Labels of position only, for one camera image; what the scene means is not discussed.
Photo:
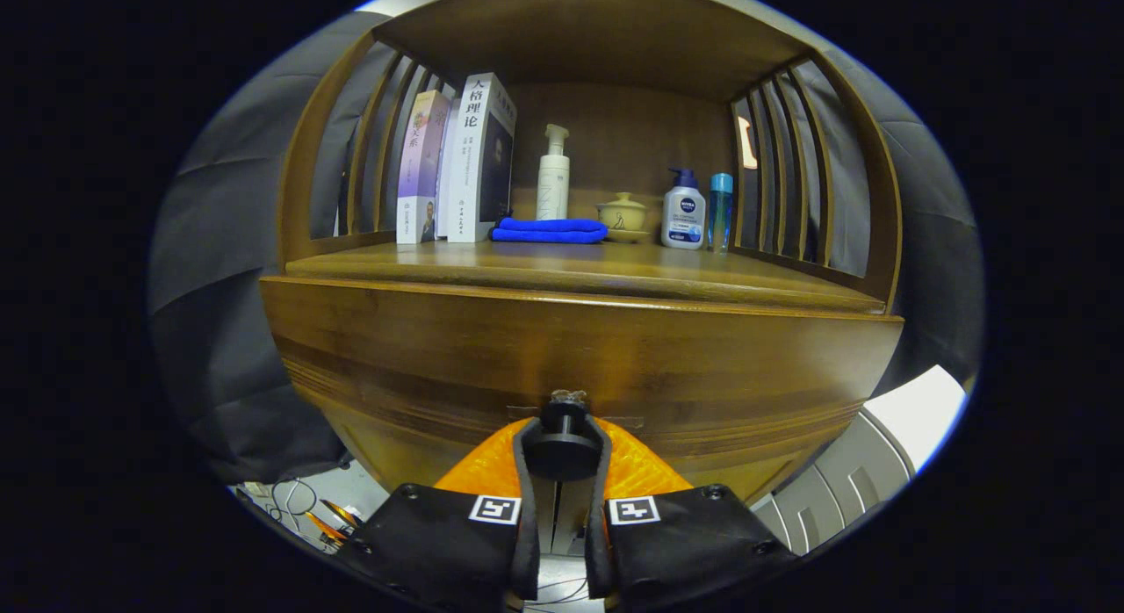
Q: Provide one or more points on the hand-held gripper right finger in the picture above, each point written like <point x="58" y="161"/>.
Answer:
<point x="685" y="543"/>

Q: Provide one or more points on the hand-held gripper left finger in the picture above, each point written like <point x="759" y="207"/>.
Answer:
<point x="439" y="543"/>

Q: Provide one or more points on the wooden drawer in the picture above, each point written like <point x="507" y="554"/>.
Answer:
<point x="527" y="349"/>

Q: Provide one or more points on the wooden countertop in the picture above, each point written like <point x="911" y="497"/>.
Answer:
<point x="615" y="266"/>

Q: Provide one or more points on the wooden cabinet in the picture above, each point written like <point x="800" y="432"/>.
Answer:
<point x="615" y="33"/>

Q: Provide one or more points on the white side table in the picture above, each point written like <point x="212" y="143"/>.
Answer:
<point x="913" y="411"/>

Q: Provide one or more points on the white bottle with blue pump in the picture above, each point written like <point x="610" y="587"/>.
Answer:
<point x="683" y="213"/>

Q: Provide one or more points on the blue folded towel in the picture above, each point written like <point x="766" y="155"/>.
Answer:
<point x="549" y="231"/>

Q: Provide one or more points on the teal clear bottle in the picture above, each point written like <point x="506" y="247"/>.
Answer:
<point x="720" y="213"/>

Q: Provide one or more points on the yellow lidded teacup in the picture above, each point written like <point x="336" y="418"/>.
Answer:
<point x="623" y="216"/>

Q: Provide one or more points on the thick white book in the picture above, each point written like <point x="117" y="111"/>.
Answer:
<point x="470" y="174"/>

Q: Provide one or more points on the purple book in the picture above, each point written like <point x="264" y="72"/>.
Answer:
<point x="420" y="156"/>

